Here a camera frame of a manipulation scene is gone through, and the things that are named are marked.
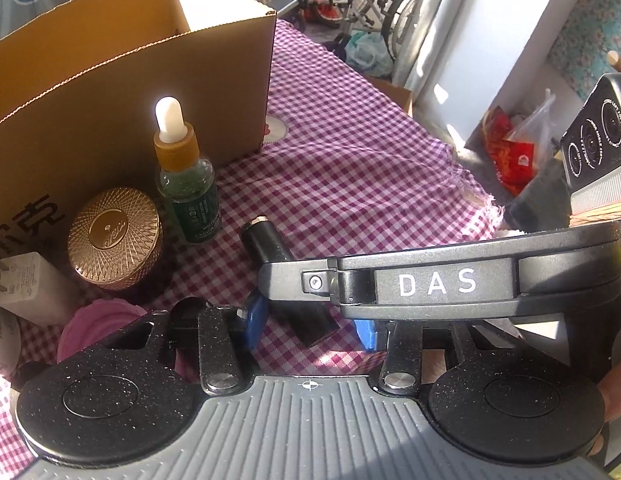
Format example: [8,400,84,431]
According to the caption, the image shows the wheelchair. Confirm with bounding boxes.
[335,0,429,58]

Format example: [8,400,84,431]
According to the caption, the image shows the red snack packets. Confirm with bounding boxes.
[482,106,537,197]

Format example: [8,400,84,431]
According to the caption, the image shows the white plastic bottle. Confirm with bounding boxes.
[0,305,22,376]

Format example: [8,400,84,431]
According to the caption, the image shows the small cardboard box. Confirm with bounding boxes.
[368,76,415,117]

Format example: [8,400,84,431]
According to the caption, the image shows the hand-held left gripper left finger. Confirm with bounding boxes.
[108,296,267,397]

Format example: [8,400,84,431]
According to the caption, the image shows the brown cardboard box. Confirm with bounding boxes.
[0,0,278,281]

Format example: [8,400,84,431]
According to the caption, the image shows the clear plastic bag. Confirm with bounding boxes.
[505,89,557,161]

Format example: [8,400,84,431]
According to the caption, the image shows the green glass dropper bottle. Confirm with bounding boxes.
[154,96,221,246]

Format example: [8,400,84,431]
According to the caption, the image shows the pink round container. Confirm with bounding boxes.
[56,297,151,363]

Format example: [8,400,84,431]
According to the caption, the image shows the floral cloth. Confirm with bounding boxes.
[547,0,621,92]

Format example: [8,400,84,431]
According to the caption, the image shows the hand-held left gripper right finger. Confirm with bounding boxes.
[353,317,496,393]

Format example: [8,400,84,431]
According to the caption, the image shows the white charger plug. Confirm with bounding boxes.
[0,251,84,326]

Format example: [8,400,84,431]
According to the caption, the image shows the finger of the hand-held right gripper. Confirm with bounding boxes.
[257,247,522,322]

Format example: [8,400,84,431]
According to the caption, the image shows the green white plastic bag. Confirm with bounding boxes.
[345,31,394,75]

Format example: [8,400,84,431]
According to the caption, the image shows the black tube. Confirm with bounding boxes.
[240,216,341,347]

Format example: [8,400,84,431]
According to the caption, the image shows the gold lidded jar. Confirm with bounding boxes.
[67,186,164,292]

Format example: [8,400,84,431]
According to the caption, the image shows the person's right hand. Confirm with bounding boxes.
[597,359,621,426]

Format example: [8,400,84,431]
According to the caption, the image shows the purple checkered tablecloth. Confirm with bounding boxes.
[0,20,506,466]

